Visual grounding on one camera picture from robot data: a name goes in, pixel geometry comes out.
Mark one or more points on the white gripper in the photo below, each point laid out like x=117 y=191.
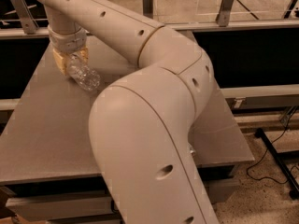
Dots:
x=66 y=42

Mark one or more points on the clear plastic water bottle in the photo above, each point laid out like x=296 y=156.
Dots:
x=87 y=78

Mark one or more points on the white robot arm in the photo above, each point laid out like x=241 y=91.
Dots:
x=139 y=125

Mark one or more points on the black office chair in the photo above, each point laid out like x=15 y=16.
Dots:
x=9 y=18

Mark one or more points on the blue silver drink can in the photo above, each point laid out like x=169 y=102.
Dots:
x=192 y=150

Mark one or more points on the grey cabinet drawer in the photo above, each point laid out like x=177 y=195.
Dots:
x=61 y=197

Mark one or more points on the black stand leg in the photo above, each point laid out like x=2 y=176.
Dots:
x=278 y=157

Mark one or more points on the left metal rail bracket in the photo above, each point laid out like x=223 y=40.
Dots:
x=28 y=23

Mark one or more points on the metal rail bracket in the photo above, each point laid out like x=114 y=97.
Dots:
x=28 y=23
x=223 y=16
x=148 y=8

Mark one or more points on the middle metal rail bracket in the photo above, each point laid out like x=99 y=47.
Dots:
x=148 y=8

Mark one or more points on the right metal rail bracket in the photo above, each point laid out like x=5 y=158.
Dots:
x=223 y=16

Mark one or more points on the horizontal metal rail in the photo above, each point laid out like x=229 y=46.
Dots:
x=18 y=33

